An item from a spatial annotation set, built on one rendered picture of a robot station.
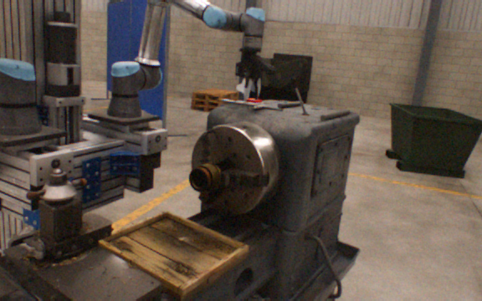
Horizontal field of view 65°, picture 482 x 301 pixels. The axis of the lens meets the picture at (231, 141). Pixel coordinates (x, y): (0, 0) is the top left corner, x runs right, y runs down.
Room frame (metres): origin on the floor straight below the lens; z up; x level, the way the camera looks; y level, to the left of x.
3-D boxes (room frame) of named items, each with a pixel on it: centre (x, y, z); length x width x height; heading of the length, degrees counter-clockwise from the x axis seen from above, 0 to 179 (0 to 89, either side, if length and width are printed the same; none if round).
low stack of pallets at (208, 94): (9.57, 0.48, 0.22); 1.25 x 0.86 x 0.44; 163
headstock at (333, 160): (1.62, -0.23, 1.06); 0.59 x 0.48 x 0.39; 145
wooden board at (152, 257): (1.04, 0.15, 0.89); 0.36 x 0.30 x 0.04; 55
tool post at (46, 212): (0.83, 0.39, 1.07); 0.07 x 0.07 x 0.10; 55
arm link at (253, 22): (1.58, -0.05, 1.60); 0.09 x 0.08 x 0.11; 66
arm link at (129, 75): (1.68, 0.48, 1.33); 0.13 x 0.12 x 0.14; 156
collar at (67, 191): (0.83, 0.39, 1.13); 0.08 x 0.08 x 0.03
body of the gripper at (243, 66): (1.59, -0.05, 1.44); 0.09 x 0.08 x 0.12; 55
